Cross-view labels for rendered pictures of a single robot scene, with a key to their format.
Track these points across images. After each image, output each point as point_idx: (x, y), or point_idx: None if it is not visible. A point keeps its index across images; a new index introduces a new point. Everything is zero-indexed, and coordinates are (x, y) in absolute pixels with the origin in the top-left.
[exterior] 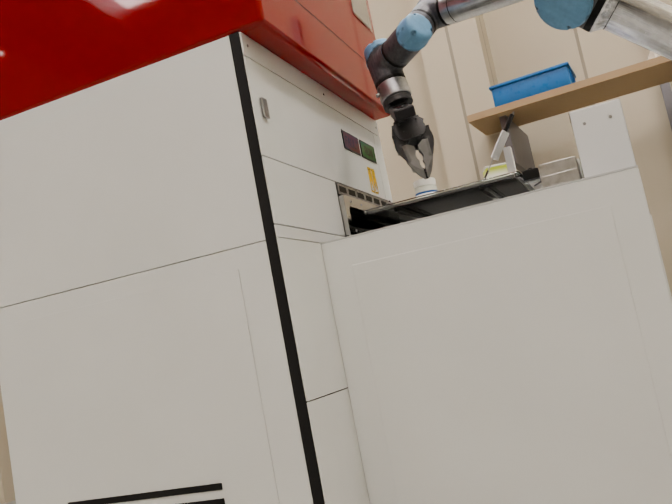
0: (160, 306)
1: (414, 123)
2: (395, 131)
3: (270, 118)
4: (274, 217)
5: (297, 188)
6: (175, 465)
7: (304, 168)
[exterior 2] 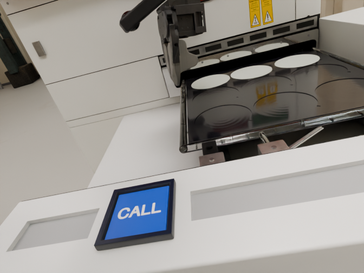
0: None
1: (162, 20)
2: (157, 25)
3: (50, 51)
4: (64, 118)
5: (91, 89)
6: None
7: (102, 68)
